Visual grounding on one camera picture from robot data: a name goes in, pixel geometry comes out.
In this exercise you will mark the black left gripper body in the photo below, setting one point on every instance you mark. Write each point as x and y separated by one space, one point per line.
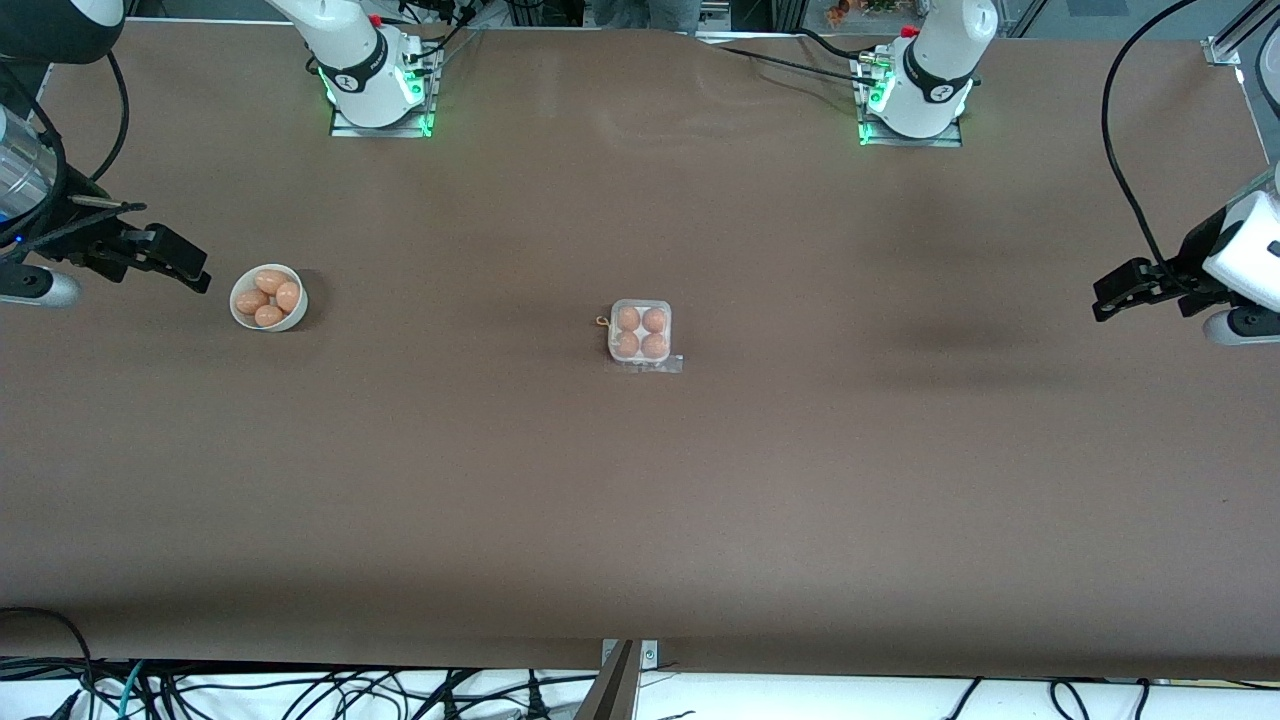
1187 263

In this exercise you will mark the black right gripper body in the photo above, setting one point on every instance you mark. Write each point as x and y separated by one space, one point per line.
66 240

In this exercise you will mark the brown egg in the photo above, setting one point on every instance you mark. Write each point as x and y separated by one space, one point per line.
268 316
654 319
270 281
654 346
627 344
628 318
288 296
251 301

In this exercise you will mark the clear plastic egg box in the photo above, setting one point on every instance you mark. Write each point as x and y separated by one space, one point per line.
641 331

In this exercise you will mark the white round bowl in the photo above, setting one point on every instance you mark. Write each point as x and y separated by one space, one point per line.
292 322

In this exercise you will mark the person legs in jeans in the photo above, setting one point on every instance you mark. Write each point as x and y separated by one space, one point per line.
645 12

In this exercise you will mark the dark slanted beam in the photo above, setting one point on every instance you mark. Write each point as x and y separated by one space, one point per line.
610 690

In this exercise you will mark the aluminium profile rail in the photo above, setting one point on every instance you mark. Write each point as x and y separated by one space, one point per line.
1225 48

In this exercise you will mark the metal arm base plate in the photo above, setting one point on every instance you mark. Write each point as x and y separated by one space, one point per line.
880 140
400 130

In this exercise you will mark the small metal bracket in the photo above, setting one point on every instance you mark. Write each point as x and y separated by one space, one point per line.
650 655

